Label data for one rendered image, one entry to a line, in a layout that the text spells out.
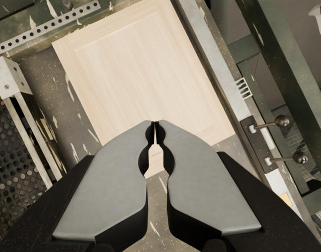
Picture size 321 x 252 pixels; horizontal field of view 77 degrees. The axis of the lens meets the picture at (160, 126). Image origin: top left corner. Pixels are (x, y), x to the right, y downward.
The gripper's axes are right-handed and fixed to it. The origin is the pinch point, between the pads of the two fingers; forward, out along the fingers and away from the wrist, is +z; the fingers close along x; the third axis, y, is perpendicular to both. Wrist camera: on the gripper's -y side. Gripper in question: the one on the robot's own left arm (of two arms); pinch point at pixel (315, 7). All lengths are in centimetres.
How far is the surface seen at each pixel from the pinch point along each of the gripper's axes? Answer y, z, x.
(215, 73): 12.0, 26.9, -10.9
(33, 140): 11, 31, -75
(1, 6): -48, 107, -86
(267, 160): 42.2, 12.1, -6.8
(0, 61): -14, 39, -74
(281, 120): 27.0, 7.7, -3.7
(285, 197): 57, 8, -5
